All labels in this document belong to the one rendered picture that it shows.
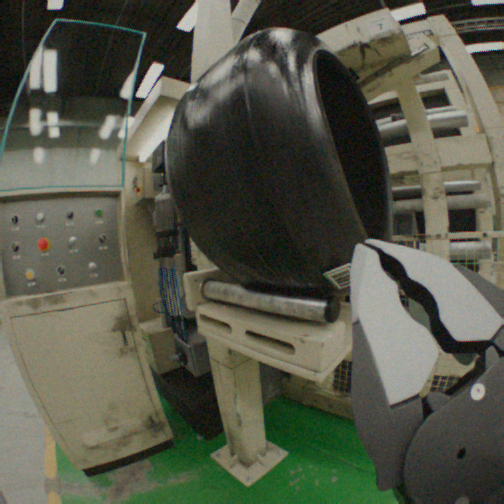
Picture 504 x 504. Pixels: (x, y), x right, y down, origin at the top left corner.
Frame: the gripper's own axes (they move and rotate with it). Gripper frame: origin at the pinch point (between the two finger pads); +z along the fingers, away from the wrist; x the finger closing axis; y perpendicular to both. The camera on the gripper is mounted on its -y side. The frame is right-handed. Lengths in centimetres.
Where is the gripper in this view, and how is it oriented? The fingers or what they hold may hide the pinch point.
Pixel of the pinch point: (372, 249)
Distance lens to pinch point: 13.2
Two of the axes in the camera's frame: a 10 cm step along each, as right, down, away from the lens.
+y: 4.0, 6.8, 6.2
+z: -1.5, -6.1, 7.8
